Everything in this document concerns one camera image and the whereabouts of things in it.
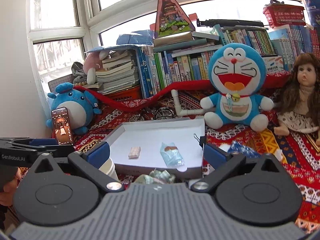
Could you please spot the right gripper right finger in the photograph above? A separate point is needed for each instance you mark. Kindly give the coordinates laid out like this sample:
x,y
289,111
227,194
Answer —
x,y
225,166

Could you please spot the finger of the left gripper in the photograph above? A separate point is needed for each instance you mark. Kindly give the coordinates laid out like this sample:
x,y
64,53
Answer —
x,y
42,142

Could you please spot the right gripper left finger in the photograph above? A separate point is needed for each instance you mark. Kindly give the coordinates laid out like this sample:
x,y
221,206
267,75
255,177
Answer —
x,y
86,165

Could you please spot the white PVC pipe elbow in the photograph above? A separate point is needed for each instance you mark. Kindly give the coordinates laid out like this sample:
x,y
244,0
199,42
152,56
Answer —
x,y
187,105

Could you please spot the person's left hand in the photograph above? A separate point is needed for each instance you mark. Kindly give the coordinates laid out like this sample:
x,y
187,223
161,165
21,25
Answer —
x,y
6,197

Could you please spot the white paper cup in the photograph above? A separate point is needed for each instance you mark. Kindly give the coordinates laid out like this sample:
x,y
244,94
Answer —
x,y
109,169

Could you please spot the smartphone with lit screen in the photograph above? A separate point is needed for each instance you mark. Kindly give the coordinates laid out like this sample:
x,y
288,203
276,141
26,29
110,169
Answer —
x,y
61,126

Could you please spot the black binder clip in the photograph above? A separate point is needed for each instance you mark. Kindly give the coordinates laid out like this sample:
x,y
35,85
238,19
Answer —
x,y
202,140

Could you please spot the small checkered pink pouch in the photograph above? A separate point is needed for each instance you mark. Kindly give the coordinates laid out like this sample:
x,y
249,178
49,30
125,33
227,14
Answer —
x,y
134,152

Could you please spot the white shallow cardboard tray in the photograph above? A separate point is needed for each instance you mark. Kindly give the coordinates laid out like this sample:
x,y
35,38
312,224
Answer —
x,y
149,135

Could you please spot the light blue packaged tissue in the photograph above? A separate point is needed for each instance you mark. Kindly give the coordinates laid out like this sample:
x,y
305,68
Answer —
x,y
171,155

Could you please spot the blue round plush toy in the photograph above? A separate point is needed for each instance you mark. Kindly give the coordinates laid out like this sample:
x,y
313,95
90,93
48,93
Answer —
x,y
81,106

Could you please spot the grey stuffed cloth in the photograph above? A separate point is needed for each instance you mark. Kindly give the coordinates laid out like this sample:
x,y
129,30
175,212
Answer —
x,y
79,76

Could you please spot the miniature metal bicycle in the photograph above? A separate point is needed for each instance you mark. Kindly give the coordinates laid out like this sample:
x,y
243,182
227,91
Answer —
x,y
162,113

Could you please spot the red plastic crate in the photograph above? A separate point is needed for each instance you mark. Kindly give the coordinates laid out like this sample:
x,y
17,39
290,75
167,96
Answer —
x,y
132,93

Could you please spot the brown haired baby doll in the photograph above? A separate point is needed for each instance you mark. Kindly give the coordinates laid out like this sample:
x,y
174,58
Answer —
x,y
299,106

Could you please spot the stack of lying books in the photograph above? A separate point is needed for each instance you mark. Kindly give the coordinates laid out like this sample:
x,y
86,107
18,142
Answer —
x,y
120,71

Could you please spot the Doraemon blue plush toy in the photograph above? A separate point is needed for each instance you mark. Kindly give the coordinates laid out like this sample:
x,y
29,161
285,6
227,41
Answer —
x,y
237,72

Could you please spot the pink white plush toy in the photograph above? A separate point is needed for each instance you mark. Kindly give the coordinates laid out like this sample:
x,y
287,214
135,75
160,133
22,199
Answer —
x,y
93,63

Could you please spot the row of standing books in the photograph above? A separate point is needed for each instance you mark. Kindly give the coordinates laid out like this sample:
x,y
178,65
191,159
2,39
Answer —
x,y
184,57

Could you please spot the right row of books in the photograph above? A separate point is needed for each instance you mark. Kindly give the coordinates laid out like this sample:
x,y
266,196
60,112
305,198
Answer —
x,y
289,41

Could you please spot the black toy rifle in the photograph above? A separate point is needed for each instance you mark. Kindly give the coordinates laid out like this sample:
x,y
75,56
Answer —
x,y
228,23

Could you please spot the triangular pink picture box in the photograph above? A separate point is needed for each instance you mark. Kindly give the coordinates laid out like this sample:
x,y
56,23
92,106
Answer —
x,y
171,19

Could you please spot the red plastic basket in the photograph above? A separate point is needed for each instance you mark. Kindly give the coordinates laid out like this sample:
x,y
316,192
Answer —
x,y
278,14

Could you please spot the blue cardboard box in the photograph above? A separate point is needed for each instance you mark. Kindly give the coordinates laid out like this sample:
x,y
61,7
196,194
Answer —
x,y
313,8

